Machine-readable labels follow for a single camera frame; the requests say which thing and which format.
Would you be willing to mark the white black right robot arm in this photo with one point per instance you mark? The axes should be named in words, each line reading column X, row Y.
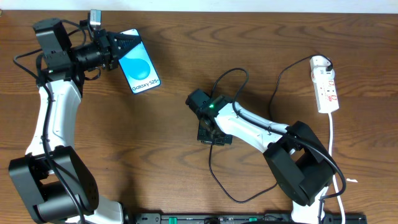
column 301, row 166

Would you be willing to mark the white power strip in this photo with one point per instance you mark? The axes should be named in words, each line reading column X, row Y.
column 322, row 75

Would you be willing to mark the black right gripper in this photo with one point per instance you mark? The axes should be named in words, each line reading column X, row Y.
column 214, row 137

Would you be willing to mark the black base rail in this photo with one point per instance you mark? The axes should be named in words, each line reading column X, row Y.
column 156, row 218

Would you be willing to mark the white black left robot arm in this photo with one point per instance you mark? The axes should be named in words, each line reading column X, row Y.
column 51, row 179

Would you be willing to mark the blue Galaxy smartphone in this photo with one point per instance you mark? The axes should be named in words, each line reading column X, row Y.
column 138, row 68

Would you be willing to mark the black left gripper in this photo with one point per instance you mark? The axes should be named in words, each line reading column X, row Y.
column 109, row 50

